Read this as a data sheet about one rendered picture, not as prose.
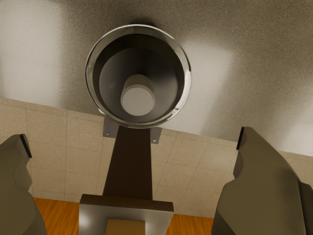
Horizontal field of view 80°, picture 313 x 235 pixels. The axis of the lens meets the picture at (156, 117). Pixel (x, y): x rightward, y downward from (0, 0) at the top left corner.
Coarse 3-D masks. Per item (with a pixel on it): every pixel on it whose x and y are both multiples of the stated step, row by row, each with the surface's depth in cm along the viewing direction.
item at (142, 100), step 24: (120, 48) 16; (144, 48) 16; (168, 48) 17; (96, 72) 18; (120, 72) 17; (144, 72) 17; (168, 72) 17; (96, 96) 19; (120, 96) 18; (144, 96) 15; (168, 96) 18; (144, 120) 20
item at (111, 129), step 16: (112, 128) 156; (128, 128) 116; (160, 128) 158; (128, 144) 103; (144, 144) 106; (112, 160) 89; (128, 160) 92; (144, 160) 94; (112, 176) 81; (128, 176) 83; (144, 176) 85; (112, 192) 74; (128, 192) 76; (144, 192) 77
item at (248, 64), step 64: (0, 0) 34; (64, 0) 34; (128, 0) 35; (192, 0) 35; (256, 0) 36; (0, 64) 39; (64, 64) 40; (192, 64) 41; (256, 64) 42; (192, 128) 49; (256, 128) 50
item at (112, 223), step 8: (112, 224) 64; (120, 224) 64; (128, 224) 65; (136, 224) 65; (144, 224) 66; (112, 232) 62; (120, 232) 62; (128, 232) 63; (136, 232) 63; (144, 232) 64
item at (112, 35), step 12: (132, 24) 17; (108, 36) 17; (120, 36) 17; (156, 36) 17; (168, 36) 17; (96, 48) 17; (180, 48) 18; (180, 60) 18; (84, 72) 18; (96, 108) 20; (180, 108) 21; (120, 120) 21; (156, 120) 21; (168, 120) 21
